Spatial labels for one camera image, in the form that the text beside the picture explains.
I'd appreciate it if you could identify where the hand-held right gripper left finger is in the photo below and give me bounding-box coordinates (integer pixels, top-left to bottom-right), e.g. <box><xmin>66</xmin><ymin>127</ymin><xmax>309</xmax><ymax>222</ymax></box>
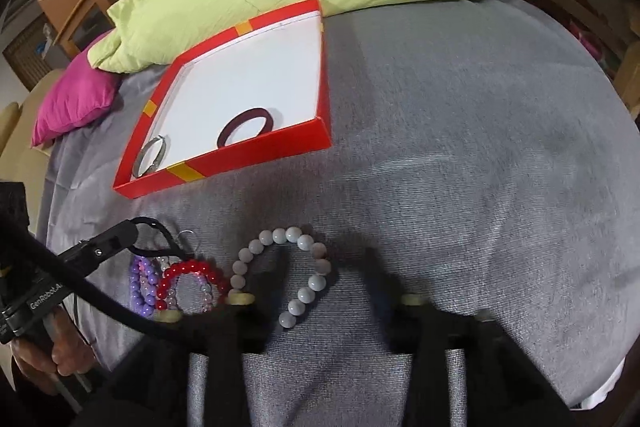
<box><xmin>75</xmin><ymin>293</ymin><xmax>281</xmax><ymax>427</ymax></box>

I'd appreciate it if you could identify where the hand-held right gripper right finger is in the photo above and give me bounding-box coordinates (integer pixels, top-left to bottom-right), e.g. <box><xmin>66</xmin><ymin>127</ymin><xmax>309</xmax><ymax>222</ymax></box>
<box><xmin>364</xmin><ymin>249</ymin><xmax>576</xmax><ymax>427</ymax></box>

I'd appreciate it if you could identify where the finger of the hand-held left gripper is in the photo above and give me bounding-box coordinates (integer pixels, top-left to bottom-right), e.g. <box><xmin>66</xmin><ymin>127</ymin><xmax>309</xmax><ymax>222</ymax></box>
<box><xmin>55</xmin><ymin>219</ymin><xmax>139</xmax><ymax>270</ymax></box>

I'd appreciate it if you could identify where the pink bead bracelet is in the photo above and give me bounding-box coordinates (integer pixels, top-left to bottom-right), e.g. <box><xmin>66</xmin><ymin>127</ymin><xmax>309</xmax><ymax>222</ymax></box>
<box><xmin>145</xmin><ymin>257</ymin><xmax>221</xmax><ymax>309</ymax></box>

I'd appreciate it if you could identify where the purple bead bracelet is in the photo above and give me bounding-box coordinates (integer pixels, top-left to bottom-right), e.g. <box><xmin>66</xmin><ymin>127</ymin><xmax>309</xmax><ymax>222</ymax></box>
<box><xmin>129</xmin><ymin>256</ymin><xmax>157</xmax><ymax>319</ymax></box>

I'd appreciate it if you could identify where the red bead bracelet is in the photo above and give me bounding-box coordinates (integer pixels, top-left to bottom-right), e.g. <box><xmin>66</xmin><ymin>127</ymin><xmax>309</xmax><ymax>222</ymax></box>
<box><xmin>155</xmin><ymin>258</ymin><xmax>232</xmax><ymax>313</ymax></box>

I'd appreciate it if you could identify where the white bead bracelet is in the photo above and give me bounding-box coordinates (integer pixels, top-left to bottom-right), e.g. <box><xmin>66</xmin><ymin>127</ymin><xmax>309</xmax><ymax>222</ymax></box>
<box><xmin>229</xmin><ymin>227</ymin><xmax>332</xmax><ymax>329</ymax></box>

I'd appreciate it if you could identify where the red cardboard box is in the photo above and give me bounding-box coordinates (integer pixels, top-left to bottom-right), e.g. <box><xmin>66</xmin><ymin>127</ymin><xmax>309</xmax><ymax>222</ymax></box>
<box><xmin>112</xmin><ymin>0</ymin><xmax>333</xmax><ymax>199</ymax></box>

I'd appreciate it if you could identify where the person's left hand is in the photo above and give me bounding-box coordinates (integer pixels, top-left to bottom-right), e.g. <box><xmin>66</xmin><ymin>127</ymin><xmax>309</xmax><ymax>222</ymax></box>
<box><xmin>12</xmin><ymin>306</ymin><xmax>99</xmax><ymax>384</ymax></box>

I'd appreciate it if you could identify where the silver bangle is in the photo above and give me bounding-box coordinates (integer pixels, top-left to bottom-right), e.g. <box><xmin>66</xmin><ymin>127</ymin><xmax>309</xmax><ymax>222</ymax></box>
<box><xmin>132</xmin><ymin>135</ymin><xmax>168</xmax><ymax>180</ymax></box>

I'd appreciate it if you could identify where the beige sofa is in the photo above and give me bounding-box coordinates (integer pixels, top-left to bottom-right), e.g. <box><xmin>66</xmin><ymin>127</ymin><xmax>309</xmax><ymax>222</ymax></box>
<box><xmin>0</xmin><ymin>69</ymin><xmax>66</xmax><ymax>233</ymax></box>

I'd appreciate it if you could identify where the magenta pillow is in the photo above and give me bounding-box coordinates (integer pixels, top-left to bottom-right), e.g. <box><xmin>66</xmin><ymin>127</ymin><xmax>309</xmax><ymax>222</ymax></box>
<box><xmin>31</xmin><ymin>32</ymin><xmax>121</xmax><ymax>148</ymax></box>

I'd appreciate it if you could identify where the dark red bangle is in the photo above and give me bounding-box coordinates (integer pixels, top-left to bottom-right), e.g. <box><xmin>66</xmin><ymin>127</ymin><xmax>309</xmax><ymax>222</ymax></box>
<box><xmin>216</xmin><ymin>107</ymin><xmax>277</xmax><ymax>150</ymax></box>

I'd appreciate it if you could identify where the black cable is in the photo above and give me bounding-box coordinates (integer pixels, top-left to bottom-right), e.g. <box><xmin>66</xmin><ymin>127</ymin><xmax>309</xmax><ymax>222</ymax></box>
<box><xmin>0</xmin><ymin>202</ymin><xmax>211</xmax><ymax>349</ymax></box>

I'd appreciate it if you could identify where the black cord necklace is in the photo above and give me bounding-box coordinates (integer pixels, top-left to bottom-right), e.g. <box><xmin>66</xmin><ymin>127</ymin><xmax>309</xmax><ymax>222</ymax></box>
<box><xmin>131</xmin><ymin>217</ymin><xmax>197</xmax><ymax>259</ymax></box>

